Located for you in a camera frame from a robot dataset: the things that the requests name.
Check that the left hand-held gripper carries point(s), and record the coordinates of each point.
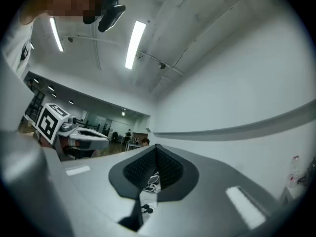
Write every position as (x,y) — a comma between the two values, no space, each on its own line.
(48,125)

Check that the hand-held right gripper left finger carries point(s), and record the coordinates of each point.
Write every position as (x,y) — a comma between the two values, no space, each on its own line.
(98,181)

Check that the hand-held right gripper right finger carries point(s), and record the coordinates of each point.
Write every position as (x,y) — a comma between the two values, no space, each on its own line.
(209,186)

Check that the brown wooden cabinet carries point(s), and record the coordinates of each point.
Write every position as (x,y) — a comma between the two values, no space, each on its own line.
(142,135)

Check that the black metal shelf rack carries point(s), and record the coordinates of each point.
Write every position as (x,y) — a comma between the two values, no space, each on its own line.
(34,102)

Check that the white side table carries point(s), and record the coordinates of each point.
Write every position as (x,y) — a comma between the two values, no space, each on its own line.
(291,194)

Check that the clear plastic bottle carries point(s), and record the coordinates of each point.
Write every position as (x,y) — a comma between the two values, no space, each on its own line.
(295,171)

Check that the ceiling track pipe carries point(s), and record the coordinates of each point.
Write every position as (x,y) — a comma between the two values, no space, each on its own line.
(123,46)

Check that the ceiling spotlight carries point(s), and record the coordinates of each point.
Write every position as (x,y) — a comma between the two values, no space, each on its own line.
(162,65)
(70,39)

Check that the long ceiling tube light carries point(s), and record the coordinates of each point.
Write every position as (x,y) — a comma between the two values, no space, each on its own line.
(135,44)
(32,45)
(56,34)

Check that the person's white shirt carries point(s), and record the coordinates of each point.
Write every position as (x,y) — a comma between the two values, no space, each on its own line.
(17,46)

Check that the person's face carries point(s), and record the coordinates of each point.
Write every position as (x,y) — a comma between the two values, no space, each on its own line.
(69,1)

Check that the left hand-held gripper camera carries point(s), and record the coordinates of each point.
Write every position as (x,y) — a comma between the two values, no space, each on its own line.
(70,122)

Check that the black head-mounted camera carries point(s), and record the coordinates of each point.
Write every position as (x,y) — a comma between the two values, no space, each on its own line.
(111,13)

